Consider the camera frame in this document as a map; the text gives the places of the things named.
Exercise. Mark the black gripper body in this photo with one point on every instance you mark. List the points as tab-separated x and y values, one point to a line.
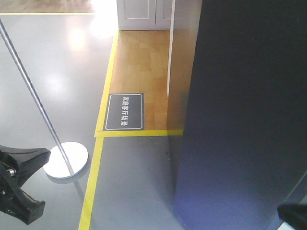
9	188

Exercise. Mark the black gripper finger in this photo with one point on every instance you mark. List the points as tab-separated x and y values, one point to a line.
294	214
24	207
21	164

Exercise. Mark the grey fridge with open door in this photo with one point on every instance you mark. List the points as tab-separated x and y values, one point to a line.
244	147

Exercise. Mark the metal stanchion pole with base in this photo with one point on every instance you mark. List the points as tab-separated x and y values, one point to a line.
37	101

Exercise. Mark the dark floor sign white text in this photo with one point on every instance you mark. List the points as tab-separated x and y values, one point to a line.
125	111

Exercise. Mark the white cabinet in background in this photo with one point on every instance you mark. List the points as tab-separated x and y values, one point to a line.
144	14

